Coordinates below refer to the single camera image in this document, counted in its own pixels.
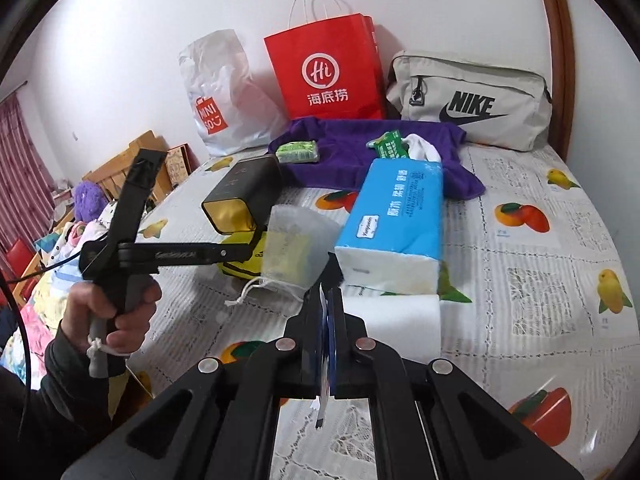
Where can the fruit print tablecloth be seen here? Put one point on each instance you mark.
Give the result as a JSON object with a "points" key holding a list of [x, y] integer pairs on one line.
{"points": [[525, 260]]}

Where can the grey waist bag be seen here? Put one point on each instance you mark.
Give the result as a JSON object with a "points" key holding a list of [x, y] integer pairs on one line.
{"points": [[520, 85]]}

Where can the person's left hand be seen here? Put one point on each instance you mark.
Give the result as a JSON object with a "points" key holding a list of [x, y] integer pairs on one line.
{"points": [[130, 325]]}

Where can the blue tissue pack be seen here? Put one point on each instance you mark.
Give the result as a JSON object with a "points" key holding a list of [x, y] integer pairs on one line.
{"points": [[390, 210]]}

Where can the light green tissue packet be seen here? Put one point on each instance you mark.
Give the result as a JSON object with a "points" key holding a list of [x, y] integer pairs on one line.
{"points": [[297, 152]]}

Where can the red striped curtain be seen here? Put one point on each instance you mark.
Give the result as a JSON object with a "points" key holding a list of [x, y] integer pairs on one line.
{"points": [[25, 160]]}

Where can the purple plush toy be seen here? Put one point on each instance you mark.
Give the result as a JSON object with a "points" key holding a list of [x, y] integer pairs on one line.
{"points": [[90, 200]]}

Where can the wooden headboard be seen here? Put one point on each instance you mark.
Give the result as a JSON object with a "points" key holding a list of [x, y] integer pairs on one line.
{"points": [[107, 172]]}

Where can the white gloves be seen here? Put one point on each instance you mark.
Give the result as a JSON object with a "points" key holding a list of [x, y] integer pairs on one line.
{"points": [[425, 149]]}

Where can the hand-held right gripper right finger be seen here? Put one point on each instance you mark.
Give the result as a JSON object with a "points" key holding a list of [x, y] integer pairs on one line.
{"points": [[335, 360]]}

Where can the patterned notebook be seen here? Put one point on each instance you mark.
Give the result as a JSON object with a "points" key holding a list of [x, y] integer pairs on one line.
{"points": [[177, 165]]}

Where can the purple cloth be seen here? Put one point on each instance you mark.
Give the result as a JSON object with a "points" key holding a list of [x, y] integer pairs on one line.
{"points": [[345, 165]]}

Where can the red chair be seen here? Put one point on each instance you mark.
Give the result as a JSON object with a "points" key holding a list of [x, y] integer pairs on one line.
{"points": [[20, 255]]}

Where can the white plastic shopping bag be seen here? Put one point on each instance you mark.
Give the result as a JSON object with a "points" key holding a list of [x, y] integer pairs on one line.
{"points": [[235, 90]]}

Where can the person's left forearm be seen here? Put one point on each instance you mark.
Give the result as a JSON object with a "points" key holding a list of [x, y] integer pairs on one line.
{"points": [[55, 400]]}

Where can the green printed packet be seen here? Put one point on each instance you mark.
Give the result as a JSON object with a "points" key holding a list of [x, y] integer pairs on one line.
{"points": [[390, 147]]}

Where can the pastel striped quilt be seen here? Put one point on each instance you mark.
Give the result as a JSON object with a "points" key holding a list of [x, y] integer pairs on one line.
{"points": [[45, 305]]}

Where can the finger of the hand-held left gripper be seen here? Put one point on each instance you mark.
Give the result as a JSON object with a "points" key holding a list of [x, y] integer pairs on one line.
{"points": [[200, 254]]}

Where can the dark rectangular tin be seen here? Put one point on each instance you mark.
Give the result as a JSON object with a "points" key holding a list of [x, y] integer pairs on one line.
{"points": [[245, 180]]}

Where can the red paper bag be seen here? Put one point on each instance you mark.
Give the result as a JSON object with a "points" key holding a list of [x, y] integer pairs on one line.
{"points": [[325, 45]]}

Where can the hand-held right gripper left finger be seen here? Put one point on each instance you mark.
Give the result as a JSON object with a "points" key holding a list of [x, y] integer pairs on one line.
{"points": [[319, 350]]}

